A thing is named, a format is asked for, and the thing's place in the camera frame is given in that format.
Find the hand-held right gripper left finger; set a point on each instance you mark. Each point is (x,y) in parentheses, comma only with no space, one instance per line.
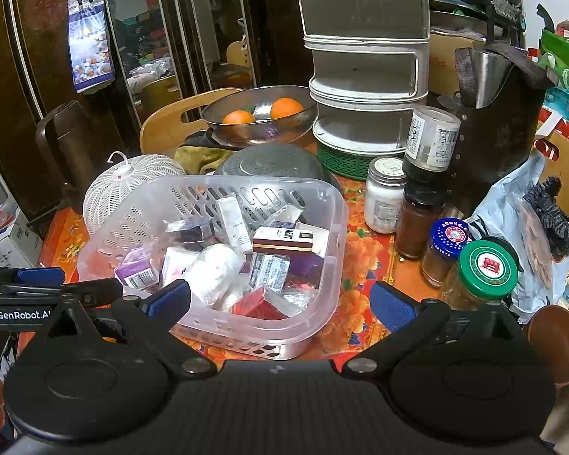
(168,301)

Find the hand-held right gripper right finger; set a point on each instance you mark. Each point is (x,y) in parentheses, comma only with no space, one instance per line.
(391,310)

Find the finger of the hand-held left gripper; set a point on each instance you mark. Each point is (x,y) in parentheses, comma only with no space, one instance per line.
(95,290)
(40,276)

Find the translucent plastic basket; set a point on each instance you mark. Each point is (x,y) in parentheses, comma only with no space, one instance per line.
(118,234)

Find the white packet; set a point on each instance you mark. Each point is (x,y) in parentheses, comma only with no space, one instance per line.
(175,263)

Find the white carton box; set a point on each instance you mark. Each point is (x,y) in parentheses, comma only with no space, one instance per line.
(14,241)

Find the purple packet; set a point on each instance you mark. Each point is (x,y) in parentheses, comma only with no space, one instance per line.
(135,270)

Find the dark clear-wrapped packet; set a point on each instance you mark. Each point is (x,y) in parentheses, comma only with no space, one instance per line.
(189,232)

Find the red box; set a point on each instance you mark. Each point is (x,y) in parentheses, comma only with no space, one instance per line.
(253,305)

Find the brown jar with black lid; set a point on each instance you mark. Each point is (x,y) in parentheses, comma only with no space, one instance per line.
(415,227)

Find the jar with blue lid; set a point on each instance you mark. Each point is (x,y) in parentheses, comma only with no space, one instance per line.
(448,236)

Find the silver foil packet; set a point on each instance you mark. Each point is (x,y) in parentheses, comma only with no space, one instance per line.
(291,301)

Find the white upright box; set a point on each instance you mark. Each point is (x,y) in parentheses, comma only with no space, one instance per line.
(232,222)

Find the jar with green lid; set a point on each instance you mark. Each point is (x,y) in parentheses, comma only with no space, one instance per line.
(486,268)

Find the foil blister pack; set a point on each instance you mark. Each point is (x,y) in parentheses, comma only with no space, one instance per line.
(270,270)

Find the white mesh food cover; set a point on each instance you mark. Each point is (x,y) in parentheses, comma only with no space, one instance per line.
(123,185)

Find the white jar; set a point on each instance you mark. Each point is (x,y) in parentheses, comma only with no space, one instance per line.
(384,199)

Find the dark brown thermos jug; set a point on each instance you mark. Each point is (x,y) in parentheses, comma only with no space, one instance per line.
(66,151)

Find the striped cigarette box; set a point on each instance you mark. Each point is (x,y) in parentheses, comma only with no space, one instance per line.
(282,241)

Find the yellow-green cloth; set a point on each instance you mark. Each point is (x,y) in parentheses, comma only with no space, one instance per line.
(197,156)

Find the pale blue plastic bag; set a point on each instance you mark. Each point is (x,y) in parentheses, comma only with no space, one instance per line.
(507,218)

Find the green plastic basket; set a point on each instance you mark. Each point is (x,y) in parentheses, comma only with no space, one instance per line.
(346,166)

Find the brown round plate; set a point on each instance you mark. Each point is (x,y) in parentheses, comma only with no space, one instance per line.
(557,346)

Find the grey metal colander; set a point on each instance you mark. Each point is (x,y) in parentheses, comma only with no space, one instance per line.
(275,161)

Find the white-labelled spice jar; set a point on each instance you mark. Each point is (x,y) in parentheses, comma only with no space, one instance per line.
(431,137)

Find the dark knit cloth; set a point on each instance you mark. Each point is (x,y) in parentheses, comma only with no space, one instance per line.
(552,227)

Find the metal mesh bowl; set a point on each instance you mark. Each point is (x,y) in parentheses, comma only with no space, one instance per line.
(261,135)

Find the orange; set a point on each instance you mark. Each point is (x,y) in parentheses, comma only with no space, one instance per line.
(239,117)
(287,108)

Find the black bag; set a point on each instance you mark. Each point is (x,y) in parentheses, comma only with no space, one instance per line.
(498,142)

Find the dark mirrored cabinet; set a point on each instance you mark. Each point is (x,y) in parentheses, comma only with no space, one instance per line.
(28,57)

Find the blue hanging packet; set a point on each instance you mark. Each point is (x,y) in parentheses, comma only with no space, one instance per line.
(90,42)

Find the cardboard box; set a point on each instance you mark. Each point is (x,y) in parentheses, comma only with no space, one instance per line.
(443,64)

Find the grey tiered storage rack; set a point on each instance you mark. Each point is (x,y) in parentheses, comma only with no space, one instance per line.
(365,42)

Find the green shopping bag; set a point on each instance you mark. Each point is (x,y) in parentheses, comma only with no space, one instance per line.
(562,47)

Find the black dish rack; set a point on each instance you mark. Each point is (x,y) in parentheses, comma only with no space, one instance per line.
(502,9)

